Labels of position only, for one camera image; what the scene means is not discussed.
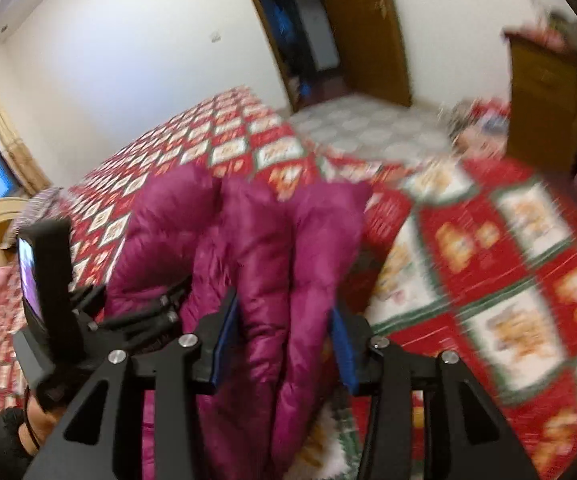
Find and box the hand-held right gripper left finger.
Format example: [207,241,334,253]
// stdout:
[23,287,242,480]

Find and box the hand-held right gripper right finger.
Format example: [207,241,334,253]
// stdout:
[329,305,541,480]

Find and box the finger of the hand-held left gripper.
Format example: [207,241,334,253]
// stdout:
[113,310,182,358]
[88,276,192,333]

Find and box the magenta down jacket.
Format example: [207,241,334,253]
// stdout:
[103,162,374,480]

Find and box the striped pillow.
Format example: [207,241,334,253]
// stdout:
[1,187,69,251]

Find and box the red checked bear bedspread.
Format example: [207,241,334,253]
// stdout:
[0,85,577,480]

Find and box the beige floral curtain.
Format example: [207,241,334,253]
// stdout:
[0,47,52,196]

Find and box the colourful clutter pile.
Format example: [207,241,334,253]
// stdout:
[438,97,513,161]

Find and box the wooden door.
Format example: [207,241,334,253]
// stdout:
[313,0,414,108]

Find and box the wooden cabinet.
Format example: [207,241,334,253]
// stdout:
[503,30,577,176]

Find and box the wooden door frame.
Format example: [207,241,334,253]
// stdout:
[236,0,319,113]

